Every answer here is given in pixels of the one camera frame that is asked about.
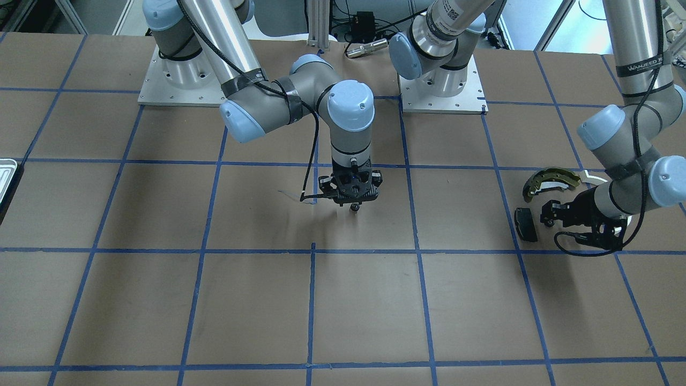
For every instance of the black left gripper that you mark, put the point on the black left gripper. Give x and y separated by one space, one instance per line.
582 206

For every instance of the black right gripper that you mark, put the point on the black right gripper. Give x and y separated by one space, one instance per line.
325 184

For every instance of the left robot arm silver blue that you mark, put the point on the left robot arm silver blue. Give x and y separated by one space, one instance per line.
640 178

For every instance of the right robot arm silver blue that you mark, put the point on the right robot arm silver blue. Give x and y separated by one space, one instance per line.
202 40

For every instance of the silver ribbed metal tray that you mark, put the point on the silver ribbed metal tray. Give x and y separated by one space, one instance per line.
9 171

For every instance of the dark grey brake pad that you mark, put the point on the dark grey brake pad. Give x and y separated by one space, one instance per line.
524 224

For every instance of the olive curved brake shoe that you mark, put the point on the olive curved brake shoe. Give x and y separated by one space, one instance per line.
548 179

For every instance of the white curved plastic bracket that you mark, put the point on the white curved plastic bracket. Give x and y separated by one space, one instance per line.
591 179

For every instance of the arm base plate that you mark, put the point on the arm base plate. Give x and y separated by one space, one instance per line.
444 91
180 83

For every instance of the aluminium frame post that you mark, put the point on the aluminium frame post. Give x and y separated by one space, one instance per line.
318 22

